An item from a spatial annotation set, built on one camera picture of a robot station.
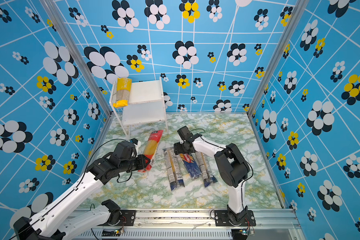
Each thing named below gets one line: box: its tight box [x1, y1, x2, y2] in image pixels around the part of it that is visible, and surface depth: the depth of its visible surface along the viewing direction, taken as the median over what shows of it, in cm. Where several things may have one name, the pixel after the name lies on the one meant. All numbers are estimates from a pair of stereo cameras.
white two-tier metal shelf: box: [109, 76, 169, 139], surface depth 92 cm
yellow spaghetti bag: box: [113, 77, 132, 108], surface depth 84 cm
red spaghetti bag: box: [138, 130, 164, 173], surface depth 81 cm
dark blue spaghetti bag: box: [179, 153, 203, 180], surface depth 90 cm
